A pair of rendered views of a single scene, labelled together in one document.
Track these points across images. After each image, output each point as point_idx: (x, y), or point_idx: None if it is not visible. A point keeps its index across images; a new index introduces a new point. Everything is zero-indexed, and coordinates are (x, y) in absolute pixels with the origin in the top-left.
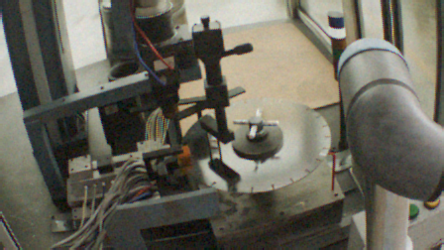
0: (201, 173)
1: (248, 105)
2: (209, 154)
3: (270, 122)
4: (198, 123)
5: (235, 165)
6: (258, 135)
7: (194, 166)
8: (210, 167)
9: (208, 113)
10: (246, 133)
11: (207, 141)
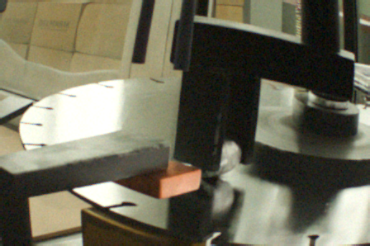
0: (307, 232)
1: (133, 90)
2: (234, 193)
3: (364, 67)
4: (35, 126)
5: (362, 193)
6: (348, 110)
7: (242, 227)
8: (306, 215)
9: (34, 109)
10: (310, 109)
11: (220, 127)
